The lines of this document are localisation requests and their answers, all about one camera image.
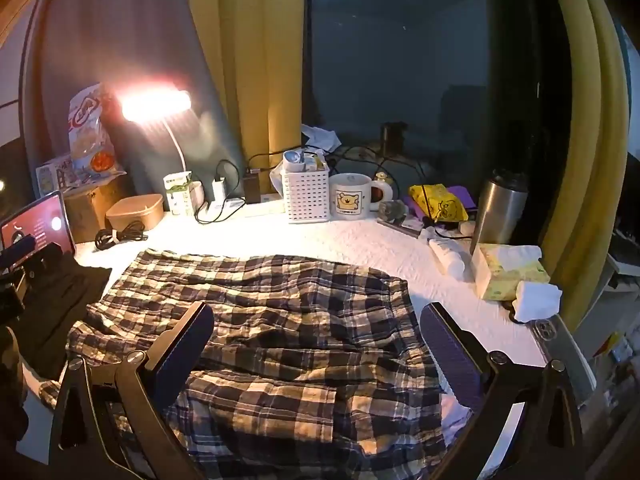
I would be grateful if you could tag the brown round lidded container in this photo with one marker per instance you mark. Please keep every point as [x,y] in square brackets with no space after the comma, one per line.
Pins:
[134,212]

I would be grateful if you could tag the stainless steel tumbler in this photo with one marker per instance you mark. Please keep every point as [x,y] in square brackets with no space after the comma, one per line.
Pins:
[497,215]

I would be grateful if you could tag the white charger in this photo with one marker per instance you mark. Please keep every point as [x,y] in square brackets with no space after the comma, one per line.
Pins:
[218,190]

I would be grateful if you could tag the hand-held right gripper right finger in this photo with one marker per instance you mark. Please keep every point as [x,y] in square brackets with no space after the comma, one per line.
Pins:
[450,355]

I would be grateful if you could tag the white perforated basket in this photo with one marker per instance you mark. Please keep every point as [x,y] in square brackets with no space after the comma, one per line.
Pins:
[306,195]

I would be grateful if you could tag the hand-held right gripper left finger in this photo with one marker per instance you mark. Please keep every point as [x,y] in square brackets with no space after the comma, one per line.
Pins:
[185,345]

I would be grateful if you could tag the wooden box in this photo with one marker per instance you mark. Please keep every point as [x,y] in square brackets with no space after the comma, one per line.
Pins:
[87,207]

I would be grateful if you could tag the printed snack bag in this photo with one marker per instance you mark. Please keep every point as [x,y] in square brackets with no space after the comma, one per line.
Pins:
[90,130]

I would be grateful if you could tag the crumpled white paper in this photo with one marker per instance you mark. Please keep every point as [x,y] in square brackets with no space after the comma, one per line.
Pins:
[320,137]

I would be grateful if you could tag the white desk lamp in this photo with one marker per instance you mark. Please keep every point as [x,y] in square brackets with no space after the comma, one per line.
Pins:
[155,105]

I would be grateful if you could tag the small figurine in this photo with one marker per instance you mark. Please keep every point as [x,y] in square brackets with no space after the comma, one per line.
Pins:
[382,178]

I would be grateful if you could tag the small grey object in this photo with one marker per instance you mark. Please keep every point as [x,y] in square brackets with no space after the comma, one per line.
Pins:
[392,211]

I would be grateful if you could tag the dark cloth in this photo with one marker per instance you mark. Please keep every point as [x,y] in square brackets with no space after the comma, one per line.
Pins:
[60,305]

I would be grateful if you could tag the white cartoon mug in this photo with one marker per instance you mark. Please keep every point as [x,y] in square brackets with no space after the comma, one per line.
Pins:
[350,197]

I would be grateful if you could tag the yellow curtain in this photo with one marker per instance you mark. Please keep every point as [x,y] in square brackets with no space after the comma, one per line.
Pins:
[585,135]
[245,60]

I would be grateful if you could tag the yellow-green tissue box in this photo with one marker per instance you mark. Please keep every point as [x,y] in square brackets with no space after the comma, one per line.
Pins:
[505,272]

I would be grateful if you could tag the grey curtain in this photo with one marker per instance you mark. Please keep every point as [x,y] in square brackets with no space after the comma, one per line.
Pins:
[125,35]

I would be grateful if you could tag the clear glass piece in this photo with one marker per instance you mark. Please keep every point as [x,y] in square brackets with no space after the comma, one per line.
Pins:
[545,329]

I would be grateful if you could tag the printed flat box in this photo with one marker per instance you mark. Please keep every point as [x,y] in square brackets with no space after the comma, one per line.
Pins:
[55,172]

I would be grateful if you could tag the white folded cloth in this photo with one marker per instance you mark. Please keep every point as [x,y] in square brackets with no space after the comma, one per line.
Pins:
[537,300]

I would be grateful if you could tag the plaid checkered shirt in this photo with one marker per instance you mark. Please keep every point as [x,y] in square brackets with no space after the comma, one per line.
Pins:
[280,320]

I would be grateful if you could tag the yellow printed packet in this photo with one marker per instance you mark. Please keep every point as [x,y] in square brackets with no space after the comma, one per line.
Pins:
[440,202]

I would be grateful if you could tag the white rolled towel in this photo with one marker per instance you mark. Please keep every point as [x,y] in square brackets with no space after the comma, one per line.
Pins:
[452,260]

